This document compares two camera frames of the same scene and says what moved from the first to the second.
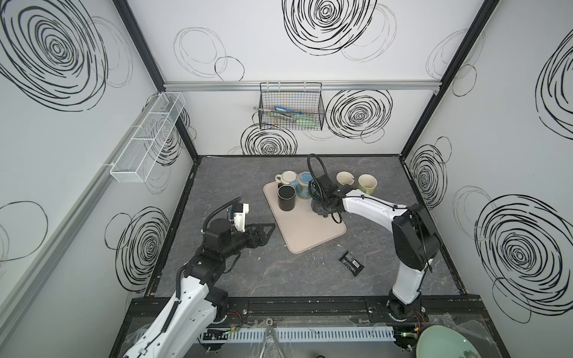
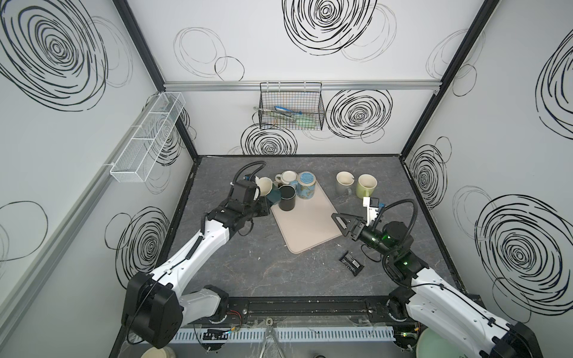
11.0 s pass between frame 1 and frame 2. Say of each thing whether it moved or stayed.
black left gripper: moved
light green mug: stayed
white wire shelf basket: stayed
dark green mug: moved
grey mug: stayed
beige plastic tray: stayed
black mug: stayed
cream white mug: stayed
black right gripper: moved
